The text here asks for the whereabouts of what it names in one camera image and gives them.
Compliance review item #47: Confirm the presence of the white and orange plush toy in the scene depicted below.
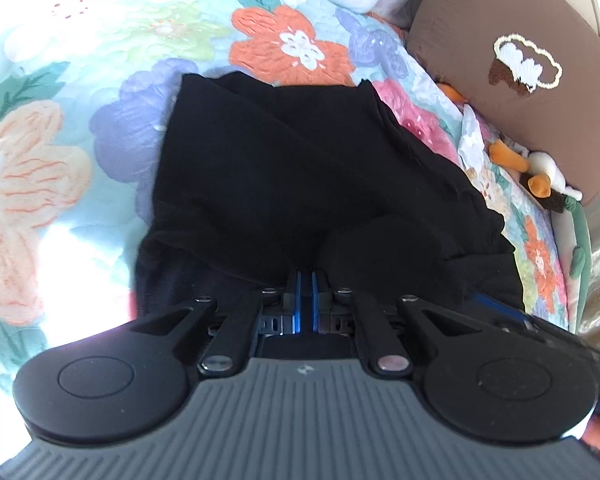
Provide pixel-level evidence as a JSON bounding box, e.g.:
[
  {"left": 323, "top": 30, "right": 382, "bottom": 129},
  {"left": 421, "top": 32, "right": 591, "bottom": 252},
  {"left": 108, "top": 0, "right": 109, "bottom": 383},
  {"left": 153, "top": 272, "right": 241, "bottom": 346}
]
[{"left": 487, "top": 139, "right": 587, "bottom": 213}]

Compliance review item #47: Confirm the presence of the floral quilt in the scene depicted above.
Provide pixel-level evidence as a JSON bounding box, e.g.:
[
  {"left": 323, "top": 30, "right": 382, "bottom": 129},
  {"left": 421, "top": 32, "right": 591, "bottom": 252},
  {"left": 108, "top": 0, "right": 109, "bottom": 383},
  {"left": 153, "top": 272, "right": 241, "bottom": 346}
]
[{"left": 0, "top": 0, "right": 583, "bottom": 413}]

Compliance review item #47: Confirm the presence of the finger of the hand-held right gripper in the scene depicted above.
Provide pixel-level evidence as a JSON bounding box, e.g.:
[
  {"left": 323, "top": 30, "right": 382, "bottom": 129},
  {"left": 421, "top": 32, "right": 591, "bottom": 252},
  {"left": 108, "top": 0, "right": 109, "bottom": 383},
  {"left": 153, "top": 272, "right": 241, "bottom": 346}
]
[{"left": 466, "top": 291, "right": 537, "bottom": 330}]

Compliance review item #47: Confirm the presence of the green plush toy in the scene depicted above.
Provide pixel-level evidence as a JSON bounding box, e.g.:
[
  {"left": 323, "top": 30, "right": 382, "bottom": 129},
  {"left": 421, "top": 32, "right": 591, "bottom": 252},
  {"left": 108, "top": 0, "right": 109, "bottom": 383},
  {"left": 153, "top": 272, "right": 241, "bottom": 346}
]
[{"left": 562, "top": 195, "right": 592, "bottom": 281}]

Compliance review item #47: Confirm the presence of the brown embroidered cushion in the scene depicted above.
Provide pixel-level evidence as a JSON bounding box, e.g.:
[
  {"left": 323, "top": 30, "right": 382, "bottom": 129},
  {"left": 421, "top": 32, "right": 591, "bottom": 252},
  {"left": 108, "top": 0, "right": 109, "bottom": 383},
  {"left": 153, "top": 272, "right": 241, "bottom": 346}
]
[{"left": 406, "top": 0, "right": 600, "bottom": 207}]

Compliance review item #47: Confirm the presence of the black garment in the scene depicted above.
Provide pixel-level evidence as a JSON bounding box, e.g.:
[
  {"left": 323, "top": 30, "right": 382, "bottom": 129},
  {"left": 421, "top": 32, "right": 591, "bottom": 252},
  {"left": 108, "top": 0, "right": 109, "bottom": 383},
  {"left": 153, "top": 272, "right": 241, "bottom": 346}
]
[{"left": 132, "top": 72, "right": 527, "bottom": 326}]

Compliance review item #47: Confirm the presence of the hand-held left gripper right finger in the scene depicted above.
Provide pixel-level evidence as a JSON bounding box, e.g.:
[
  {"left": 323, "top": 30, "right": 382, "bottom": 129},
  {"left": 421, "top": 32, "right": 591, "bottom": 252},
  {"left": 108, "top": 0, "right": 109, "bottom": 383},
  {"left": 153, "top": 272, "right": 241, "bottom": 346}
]
[{"left": 310, "top": 269, "right": 482, "bottom": 377}]

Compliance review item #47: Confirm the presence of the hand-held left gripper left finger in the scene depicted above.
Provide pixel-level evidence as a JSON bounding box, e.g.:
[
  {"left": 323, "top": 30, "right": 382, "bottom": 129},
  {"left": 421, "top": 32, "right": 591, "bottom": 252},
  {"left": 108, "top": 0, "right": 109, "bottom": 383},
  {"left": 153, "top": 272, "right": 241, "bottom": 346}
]
[{"left": 130, "top": 269, "right": 307, "bottom": 377}]

